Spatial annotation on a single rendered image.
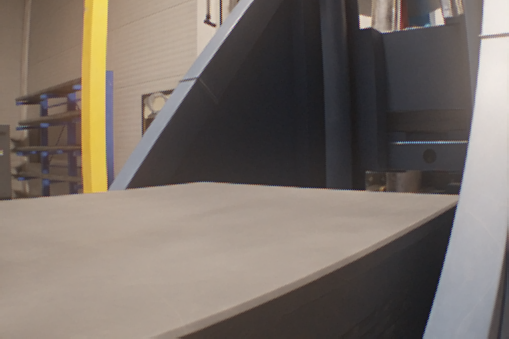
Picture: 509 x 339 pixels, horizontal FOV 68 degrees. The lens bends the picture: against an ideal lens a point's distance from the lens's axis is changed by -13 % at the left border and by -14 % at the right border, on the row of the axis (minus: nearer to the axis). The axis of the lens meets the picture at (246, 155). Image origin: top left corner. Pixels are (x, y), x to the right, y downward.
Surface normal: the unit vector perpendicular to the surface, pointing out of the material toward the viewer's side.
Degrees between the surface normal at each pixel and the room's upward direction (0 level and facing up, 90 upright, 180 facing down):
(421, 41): 90
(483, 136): 50
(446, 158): 90
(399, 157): 90
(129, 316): 0
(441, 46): 90
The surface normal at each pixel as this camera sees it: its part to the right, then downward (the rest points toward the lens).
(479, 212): -0.52, -0.62
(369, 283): 0.74, 0.00
